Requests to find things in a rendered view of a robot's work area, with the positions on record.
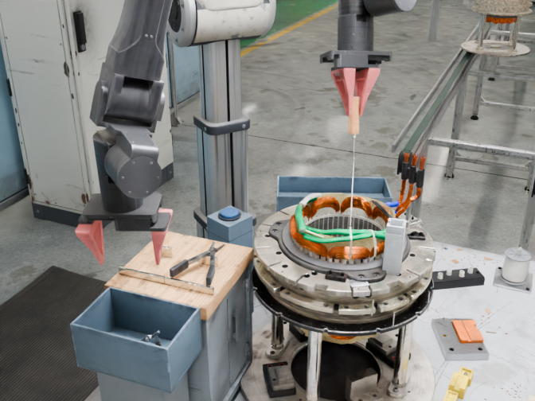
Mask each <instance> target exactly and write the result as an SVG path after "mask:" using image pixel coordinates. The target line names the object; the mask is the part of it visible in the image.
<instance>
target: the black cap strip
mask: <svg viewBox="0 0 535 401"><path fill-rule="evenodd" d="M460 271H464V272H465V273H464V277H459V272H460ZM467 271H468V268H465V269H457V270H451V275H446V273H447V271H433V272H432V279H433V282H434V290H444V289H452V288H460V287H469V286H484V282H485V277H484V276H483V275H482V273H481V272H480V271H479V270H478V268H477V267H474V268H473V273H472V274H469V273H467ZM439 272H441V273H443V279H438V278H437V277H438V273H439Z"/></svg>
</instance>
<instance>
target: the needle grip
mask: <svg viewBox="0 0 535 401"><path fill-rule="evenodd" d="M349 134H359V97H356V96H354V97H353V107H352V113H351V116H349Z"/></svg>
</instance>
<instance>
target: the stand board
mask: <svg viewBox="0 0 535 401"><path fill-rule="evenodd" d="M213 241H214V242H215V245H214V247H215V248H218V247H219V246H221V245H222V244H225V246H224V247H222V248H221V249H220V250H219V251H218V252H216V254H215V256H216V257H218V267H215V275H214V277H213V281H212V284H211V286H212V287H214V295H210V294H203V293H200V292H196V291H192V290H186V289H182V288H178V287H175V286H168V285H166V284H161V283H157V282H151V281H147V280H143V279H140V278H133V277H130V276H126V275H122V274H119V272H118V273H117V274H116V275H115V276H114V277H113V278H112V279H111V280H110V281H108V282H107V283H106V284H105V285H104V286H105V290H106V289H107V288H108V287H109V286H111V287H114V288H118V289H122V290H128V291H131V292H135V293H139V294H145V295H148V296H152V297H156V298H161V299H166V300H169V301H172V302H179V303H182V304H186V305H189V306H196V307H199V308H201V319H202V320H206V321H208V319H209V318H210V316H211V315H212V314H213V312H214V311H215V309H216V308H217V307H218V306H219V305H220V303H221V302H222V300H223V299H224V298H225V296H226V295H227V293H228V292H229V291H230V290H231V289H232V287H233V286H234V284H235V283H236V281H237V280H238V279H239V277H240V276H241V275H242V274H243V272H244V271H245V269H246V268H247V267H248V265H249V264H250V262H251V261H252V260H253V248H251V247H244V246H240V245H235V244H231V243H223V242H219V241H215V240H211V239H203V238H199V237H195V236H188V235H183V234H179V233H175V232H167V233H166V237H165V239H164V242H163V245H162V246H166V247H172V252H173V257H172V258H171V257H166V256H162V255H161V260H160V264H159V265H157V264H156V261H155V257H154V246H153V241H151V242H150V243H149V244H148V245H146V246H145V247H144V248H143V249H142V250H141V251H140V252H139V253H138V254H137V255H136V256H135V257H134V258H133V259H132V260H131V261H130V262H129V263H128V264H127V265H126V266H125V267H127V268H131V269H135V270H138V271H145V272H149V273H152V274H159V275H162V276H166V277H170V268H171V267H173V266H175V265H176V264H178V263H180V262H181V261H182V260H184V259H191V258H193V257H194V256H196V255H199V254H201V253H203V252H205V251H207V250H209V248H210V246H211V245H212V243H213ZM208 270H209V266H208V265H204V264H202V262H201V260H200V261H199V262H195V263H192V264H190V265H189V268H187V269H186V270H184V271H183V272H182V273H180V274H178V275H177V276H175V277H174V278H176V279H181V280H184V281H188V282H195V283H198V284H202V285H206V275H207V273H208ZM170 278H171V277H170Z"/></svg>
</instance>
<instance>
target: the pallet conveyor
mask: <svg viewBox="0 0 535 401"><path fill-rule="evenodd" d="M495 25H496V24H494V23H493V22H487V23H486V28H485V34H484V39H483V40H490V35H496V38H495V40H496V41H500V40H501V36H504V38H503V41H509V39H510V24H508V23H506V28H505V31H502V27H503V24H500V23H498V27H497V30H493V28H494V27H495ZM518 37H529V38H535V33H520V32H518ZM463 50H464V49H462V48H460V50H459V51H458V52H457V53H456V55H455V57H454V58H453V60H452V61H451V63H450V64H449V65H448V66H447V68H446V69H445V71H444V72H443V74H442V75H441V77H440V78H439V79H438V80H437V82H436V83H435V85H434V86H433V88H432V89H431V90H430V92H429V93H428V95H427V96H426V98H425V99H424V101H423V102H422V103H421V105H420V106H419V107H418V109H417V110H416V112H415V113H414V115H413V116H412V117H411V119H410V120H409V121H408V123H407V125H406V126H405V127H404V129H403V130H402V131H401V132H400V134H399V136H398V137H397V139H396V140H395V142H394V143H393V144H392V149H391V152H394V151H395V150H396V148H397V147H398V146H399V145H400V143H401V141H402V140H403V138H404V136H405V135H406V134H407V133H408V131H409V130H410V128H411V127H412V125H413V123H414V122H415V121H416V119H417V118H418V116H419V115H420V113H421V111H422V110H423V109H424V108H425V106H426V105H427V103H428V101H429V100H430V98H431V97H432V96H433V94H434V93H435V91H436V90H437V88H438V87H439V86H440V84H441V83H442V81H443V79H444V78H445V76H446V75H447V74H448V73H449V71H450V70H451V68H452V66H453V65H454V63H455V62H456V61H457V59H458V58H459V56H460V54H461V53H462V52H463ZM477 56H478V54H476V53H470V52H468V51H466V53H465V55H464V56H463V58H462V60H461V61H460V62H459V64H458V65H457V67H456V68H455V70H454V71H453V73H452V74H451V76H450V77H449V79H448V80H447V82H446V83H445V85H444V86H443V88H442V90H441V91H440V93H439V94H438V95H437V97H436V98H435V100H434V102H433V103H432V105H431V106H430V107H429V109H428V111H427V113H426V114H425V116H424V117H423V118H422V120H421V121H420V123H419V125H418V126H417V128H416V129H415V130H414V132H413V133H412V135H411V137H410V139H409V140H408V141H407V143H406V144H405V146H404V148H403V149H402V151H401V152H400V154H399V158H398V166H397V175H399V174H400V173H401V171H402V164H403V161H404V153H407V154H409V158H408V161H409V168H410V165H411V164H412V154H413V155H414V157H415V154H416V156H417V154H418V157H417V161H416V165H417V169H419V168H420V158H422V155H423V156H424V158H426V160H425V163H424V169H426V163H427V156H428V145H433V146H442V147H448V148H449V152H448V158H447V168H446V171H447V172H446V173H445V174H444V176H445V180H444V181H449V182H450V181H451V179H452V178H454V174H453V173H452V172H453V171H454V169H455V161H460V162H469V163H475V164H480V165H490V166H495V167H501V168H506V169H515V170H521V171H526V172H529V176H528V181H527V186H526V187H525V191H526V194H525V195H529V196H528V200H527V205H526V209H525V215H524V220H523V224H522V228H521V234H520V239H519V243H518V245H521V246H522V249H524V250H526V251H529V245H530V241H531V238H532V234H533V227H534V224H535V146H534V150H533V151H530V150H520V149H514V148H509V147H503V146H492V145H487V144H481V143H475V142H464V141H459V132H460V126H461V120H462V114H463V104H464V98H465V93H466V87H467V77H468V75H470V76H478V79H477V84H476V89H475V95H474V105H473V111H472V116H471V119H473V120H478V111H479V105H483V106H490V107H502V108H509V109H515V110H523V111H535V107H528V106H522V105H515V104H508V103H495V102H488V101H485V100H484V98H482V97H481V95H482V86H483V81H484V77H489V78H488V80H491V81H494V80H495V78H500V79H508V80H522V81H530V82H535V76H530V75H522V74H513V73H506V72H496V68H503V69H511V70H519V71H527V72H535V68H527V67H518V66H509V65H501V64H500V63H499V62H498V61H497V60H498V57H497V56H493V57H492V62H491V68H490V71H485V70H486V60H487V56H485V55H481V58H480V64H479V69H478V70H475V69H471V66H472V65H473V63H474V61H475V60H476V58H477ZM456 92H457V95H456V101H455V112H454V118H453V123H452V129H451V139H447V138H437V137H432V134H433V133H434V131H435V129H436V127H437V126H438V124H439V122H440V120H441V118H442V117H443V115H444V113H445V112H446V110H447V108H448V107H449V105H450V103H451V101H452V100H453V98H454V97H455V94H456ZM457 149H460V150H469V151H475V152H481V153H486V154H497V155H502V156H507V157H513V158H524V159H529V160H532V161H530V162H527V163H526V164H524V165H520V164H514V163H509V162H499V161H494V160H488V159H482V158H473V157H468V156H462V155H461V153H460V152H459V151H458V150H457ZM423 188H424V186H423V187H422V188H421V195H420V197H419V198H418V199H416V200H414V201H413V202H412V210H411V215H412V216H414V217H415V218H418V219H419V218H420V208H421V201H422V195H423Z"/></svg>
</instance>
